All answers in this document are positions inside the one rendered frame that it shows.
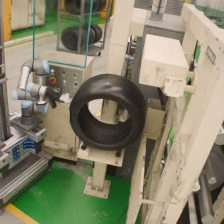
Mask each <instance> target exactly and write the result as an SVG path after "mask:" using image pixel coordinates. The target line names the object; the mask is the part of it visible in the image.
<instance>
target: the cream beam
mask: <svg viewBox="0 0 224 224"><path fill-rule="evenodd" d="M142 51H143V52H142V53H143V55H142V57H141V58H142V60H141V63H142V64H141V67H140V69H141V70H140V75H139V79H138V81H139V84H143V85H149V86H154V87H159V88H162V86H163V85H164V80H165V77H166V76H169V77H174V78H179V79H183V80H186V77H187V73H188V70H189V66H188V63H187V61H186V58H185V55H184V53H183V50H182V47H181V44H180V41H179V40H176V39H172V38H167V37H162V36H156V35H151V34H146V37H145V42H144V47H143V50H142Z"/></svg>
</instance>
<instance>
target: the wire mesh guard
mask: <svg viewBox="0 0 224 224"><path fill-rule="evenodd" d="M146 142H147V129H146V128H145V130H144V137H141V142H140V146H139V150H138V153H137V157H136V162H135V165H134V169H133V173H132V179H131V184H130V191H129V199H128V207H127V215H126V223H125V224H135V221H136V218H137V216H138V213H139V210H140V207H141V203H142V200H143V184H144V168H145V159H146ZM138 194H139V195H138Z"/></svg>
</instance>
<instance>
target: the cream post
mask: <svg viewBox="0 0 224 224"><path fill-rule="evenodd" d="M134 4H135V0H116V1H115V11H114V18H113V25H112V32H111V39H110V46H109V53H108V60H107V67H106V74H116V75H120V76H122V75H123V69H124V63H125V58H126V52H127V47H128V41H129V33H130V28H131V22H132V17H133V9H134ZM117 107H118V102H115V101H112V100H108V99H102V108H101V115H100V121H105V122H112V123H114V122H115V119H116V113H117ZM106 170H107V163H100V162H96V161H95V162H94V167H93V178H92V184H91V190H95V191H96V188H97V191H103V188H104V184H105V178H106Z"/></svg>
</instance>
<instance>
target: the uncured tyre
mask: <svg viewBox="0 0 224 224"><path fill-rule="evenodd" d="M100 99H105V100H111V101H114V102H117V103H119V104H121V105H122V106H123V107H124V108H125V109H126V110H127V111H128V113H129V115H130V118H129V119H128V120H126V121H124V122H121V123H117V124H109V123H105V122H101V121H99V120H98V119H96V118H95V117H94V116H93V115H92V114H91V112H90V110H89V108H88V104H87V103H89V102H91V101H94V100H100ZM69 113H70V114H69V122H70V125H71V127H72V130H73V132H74V133H75V135H76V136H77V137H79V138H80V139H81V140H82V141H83V142H84V143H86V144H87V145H89V146H91V147H93V148H95V149H99V150H103V151H117V150H121V149H124V148H126V147H128V146H130V145H132V144H133V143H134V142H135V141H136V140H137V139H138V138H139V137H140V135H141V133H142V132H143V130H144V127H145V121H146V103H145V99H144V97H143V94H142V93H141V91H140V90H139V88H138V86H136V85H135V84H134V83H133V82H132V81H130V80H129V79H127V78H125V77H123V76H120V75H118V74H112V73H104V74H99V75H96V76H93V77H91V78H89V79H88V80H86V81H85V82H84V83H83V84H82V85H81V86H80V87H79V88H78V90H77V92H76V93H75V95H74V97H73V98H72V100H71V103H70V106H69Z"/></svg>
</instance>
